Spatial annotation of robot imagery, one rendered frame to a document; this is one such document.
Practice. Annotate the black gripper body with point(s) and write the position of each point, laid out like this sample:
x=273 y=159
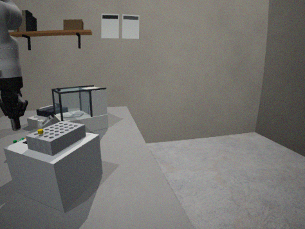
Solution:
x=12 y=86

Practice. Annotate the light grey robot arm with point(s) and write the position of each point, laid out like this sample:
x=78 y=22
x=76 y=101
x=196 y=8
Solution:
x=10 y=19

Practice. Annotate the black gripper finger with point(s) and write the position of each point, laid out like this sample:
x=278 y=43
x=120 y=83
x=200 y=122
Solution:
x=19 y=111
x=4 y=108

